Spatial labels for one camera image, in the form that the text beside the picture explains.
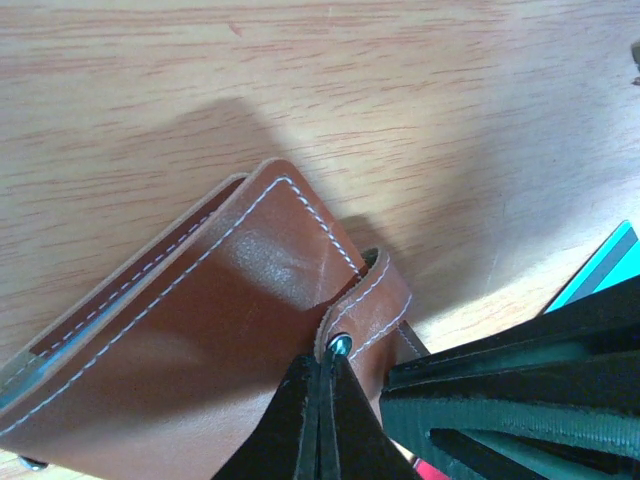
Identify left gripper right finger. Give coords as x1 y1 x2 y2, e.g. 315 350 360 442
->
319 352 419 480

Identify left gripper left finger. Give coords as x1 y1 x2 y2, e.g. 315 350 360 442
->
214 355 320 480

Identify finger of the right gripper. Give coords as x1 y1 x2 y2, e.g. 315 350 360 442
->
380 351 639 479
387 277 639 388

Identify teal card bottom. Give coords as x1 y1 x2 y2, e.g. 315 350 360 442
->
542 220 640 314

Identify brown leather card holder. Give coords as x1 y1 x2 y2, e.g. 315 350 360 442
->
1 160 425 479

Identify small red card top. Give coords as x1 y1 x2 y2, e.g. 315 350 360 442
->
413 459 450 480

